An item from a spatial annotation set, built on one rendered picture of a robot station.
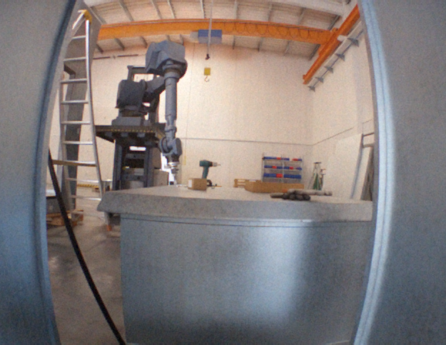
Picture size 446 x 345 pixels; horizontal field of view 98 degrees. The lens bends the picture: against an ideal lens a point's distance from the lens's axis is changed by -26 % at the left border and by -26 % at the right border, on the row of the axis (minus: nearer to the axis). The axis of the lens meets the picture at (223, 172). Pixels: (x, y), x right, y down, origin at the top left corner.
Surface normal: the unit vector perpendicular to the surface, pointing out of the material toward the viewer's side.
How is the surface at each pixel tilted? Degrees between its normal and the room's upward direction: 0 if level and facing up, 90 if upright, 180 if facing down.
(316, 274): 90
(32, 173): 90
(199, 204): 67
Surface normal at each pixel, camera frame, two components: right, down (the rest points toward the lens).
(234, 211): 0.07, -0.41
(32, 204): 1.00, 0.05
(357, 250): 0.04, -0.04
